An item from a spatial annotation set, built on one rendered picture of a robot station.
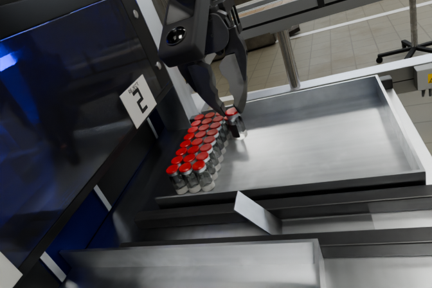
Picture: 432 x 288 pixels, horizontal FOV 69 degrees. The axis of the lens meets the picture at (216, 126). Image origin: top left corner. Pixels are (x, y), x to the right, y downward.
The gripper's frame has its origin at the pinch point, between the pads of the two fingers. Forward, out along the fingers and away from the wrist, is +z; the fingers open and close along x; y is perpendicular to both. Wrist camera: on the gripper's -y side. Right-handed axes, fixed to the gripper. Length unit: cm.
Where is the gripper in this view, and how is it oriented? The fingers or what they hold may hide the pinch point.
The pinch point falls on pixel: (229, 108)
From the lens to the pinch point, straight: 44.9
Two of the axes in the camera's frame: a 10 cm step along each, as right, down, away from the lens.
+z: 3.3, 8.3, 4.5
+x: -9.2, 1.7, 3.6
